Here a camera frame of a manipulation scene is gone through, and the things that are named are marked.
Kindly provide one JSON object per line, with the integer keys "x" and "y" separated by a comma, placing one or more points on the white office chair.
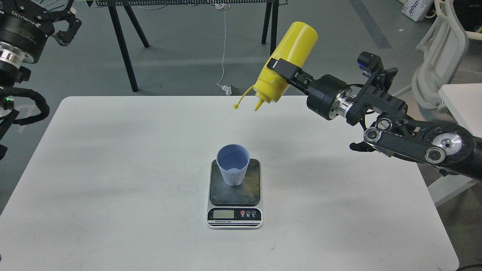
{"x": 444, "y": 47}

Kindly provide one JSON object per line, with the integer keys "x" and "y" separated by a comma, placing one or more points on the digital kitchen scale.
{"x": 235, "y": 207}

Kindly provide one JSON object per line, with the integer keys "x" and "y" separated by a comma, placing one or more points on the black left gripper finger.
{"x": 61, "y": 25}

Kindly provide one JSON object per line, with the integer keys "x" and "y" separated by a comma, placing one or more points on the black trestle table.
{"x": 192, "y": 49}

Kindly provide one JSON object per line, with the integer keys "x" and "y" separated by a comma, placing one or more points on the blue ribbed cup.
{"x": 232, "y": 161}

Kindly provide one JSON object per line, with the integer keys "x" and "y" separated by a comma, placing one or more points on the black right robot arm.
{"x": 387, "y": 127}

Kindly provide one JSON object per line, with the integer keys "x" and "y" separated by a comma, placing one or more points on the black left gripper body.
{"x": 23, "y": 29}

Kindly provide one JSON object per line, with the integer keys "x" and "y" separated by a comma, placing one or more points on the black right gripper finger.
{"x": 292, "y": 74}

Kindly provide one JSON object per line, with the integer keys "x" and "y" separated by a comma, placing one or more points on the yellow squeeze bottle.
{"x": 295, "y": 47}

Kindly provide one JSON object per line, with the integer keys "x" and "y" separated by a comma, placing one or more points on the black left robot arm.
{"x": 13, "y": 72}

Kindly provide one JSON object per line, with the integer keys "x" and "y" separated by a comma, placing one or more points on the power adapter on floor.
{"x": 231, "y": 90}

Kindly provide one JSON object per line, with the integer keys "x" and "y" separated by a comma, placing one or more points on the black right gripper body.
{"x": 322, "y": 95}

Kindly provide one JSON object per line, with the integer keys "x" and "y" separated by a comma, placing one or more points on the white cardboard box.
{"x": 416, "y": 10}

